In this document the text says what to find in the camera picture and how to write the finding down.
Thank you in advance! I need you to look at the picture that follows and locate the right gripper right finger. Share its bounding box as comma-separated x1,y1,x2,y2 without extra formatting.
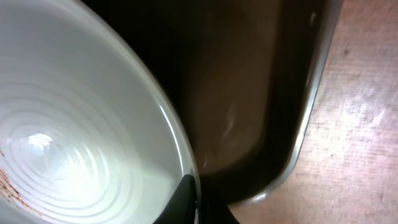
199,185,239,224

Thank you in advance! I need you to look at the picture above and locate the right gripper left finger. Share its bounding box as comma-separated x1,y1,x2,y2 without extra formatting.
154,174,197,224

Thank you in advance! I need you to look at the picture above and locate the pale blue plate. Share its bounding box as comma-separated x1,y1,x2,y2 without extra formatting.
1,1,198,223

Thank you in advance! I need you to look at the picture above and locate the brown plastic serving tray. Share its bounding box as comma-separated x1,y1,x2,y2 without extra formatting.
87,0,341,205

